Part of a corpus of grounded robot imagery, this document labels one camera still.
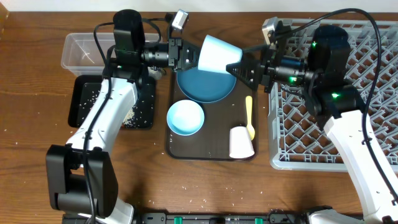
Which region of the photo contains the light blue cup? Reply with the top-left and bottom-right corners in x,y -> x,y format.
198,35 -> 243,74

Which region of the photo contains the yellow plastic spoon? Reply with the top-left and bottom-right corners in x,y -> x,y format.
245,95 -> 256,140

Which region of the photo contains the dark blue plate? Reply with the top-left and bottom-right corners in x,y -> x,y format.
177,67 -> 236,103

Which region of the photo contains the light blue rice bowl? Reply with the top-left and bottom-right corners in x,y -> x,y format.
166,100 -> 205,136

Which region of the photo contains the pink cup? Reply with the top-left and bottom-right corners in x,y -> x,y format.
229,126 -> 254,159

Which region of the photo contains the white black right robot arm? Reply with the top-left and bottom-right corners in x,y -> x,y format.
226,25 -> 397,223

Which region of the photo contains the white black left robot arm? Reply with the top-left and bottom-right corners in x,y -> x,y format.
45,9 -> 200,223

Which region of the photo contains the grey dishwasher rack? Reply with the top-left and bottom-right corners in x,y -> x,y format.
267,19 -> 397,172

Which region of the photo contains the clear plastic waste bin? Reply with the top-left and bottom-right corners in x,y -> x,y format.
61,32 -> 159,76

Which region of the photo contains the dark brown serving tray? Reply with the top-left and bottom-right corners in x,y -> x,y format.
165,72 -> 257,161

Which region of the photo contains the white rice pile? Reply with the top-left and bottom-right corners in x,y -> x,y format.
122,106 -> 136,128

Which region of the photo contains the black rectangular tray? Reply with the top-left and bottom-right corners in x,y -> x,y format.
68,75 -> 156,129

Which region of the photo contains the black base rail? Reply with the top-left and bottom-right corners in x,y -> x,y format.
61,207 -> 373,224

